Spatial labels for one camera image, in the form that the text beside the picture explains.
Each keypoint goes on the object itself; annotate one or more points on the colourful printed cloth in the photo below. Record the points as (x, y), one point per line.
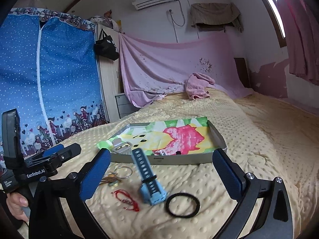
(184, 135)

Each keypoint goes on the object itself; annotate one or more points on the patterned bedding bundle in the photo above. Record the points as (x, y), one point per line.
(102, 21)

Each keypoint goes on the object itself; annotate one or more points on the yellow dotted blanket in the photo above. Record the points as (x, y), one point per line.
(261, 134)

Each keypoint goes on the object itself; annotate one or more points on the brown headboard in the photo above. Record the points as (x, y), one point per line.
(241, 72)

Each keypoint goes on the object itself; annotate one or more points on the grey metal tray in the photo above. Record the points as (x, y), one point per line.
(187, 159)

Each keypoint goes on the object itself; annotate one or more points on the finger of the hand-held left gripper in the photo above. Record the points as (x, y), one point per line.
(53, 149)
(72, 150)

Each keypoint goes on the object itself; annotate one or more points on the person's left hand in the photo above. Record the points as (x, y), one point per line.
(17, 201)

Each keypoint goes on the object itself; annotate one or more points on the pink towel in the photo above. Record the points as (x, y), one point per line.
(198, 86)

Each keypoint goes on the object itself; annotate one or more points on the black tote bag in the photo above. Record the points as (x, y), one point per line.
(106, 47)

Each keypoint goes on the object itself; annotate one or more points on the brown cloth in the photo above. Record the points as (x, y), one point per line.
(214, 12)

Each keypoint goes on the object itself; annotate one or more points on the pink hanging sheet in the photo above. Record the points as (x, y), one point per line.
(162, 62)

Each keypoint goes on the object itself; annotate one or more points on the grey drawer cabinet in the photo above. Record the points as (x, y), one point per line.
(123, 105)

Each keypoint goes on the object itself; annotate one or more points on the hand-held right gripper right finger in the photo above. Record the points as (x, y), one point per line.
(227, 174)

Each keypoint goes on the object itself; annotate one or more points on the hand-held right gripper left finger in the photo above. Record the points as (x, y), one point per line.
(96, 174)

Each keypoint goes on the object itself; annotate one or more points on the blue-framed glasses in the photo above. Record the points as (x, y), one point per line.
(143, 169)

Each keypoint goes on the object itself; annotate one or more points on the pink curtain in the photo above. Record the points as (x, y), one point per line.
(301, 42)

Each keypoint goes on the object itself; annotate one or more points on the blue dotted fabric wardrobe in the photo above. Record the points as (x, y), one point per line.
(62, 79)

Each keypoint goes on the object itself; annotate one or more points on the window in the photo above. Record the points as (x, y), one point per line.
(270, 2)

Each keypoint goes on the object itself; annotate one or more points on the wooden wardrobe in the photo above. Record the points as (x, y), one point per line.
(109, 79)

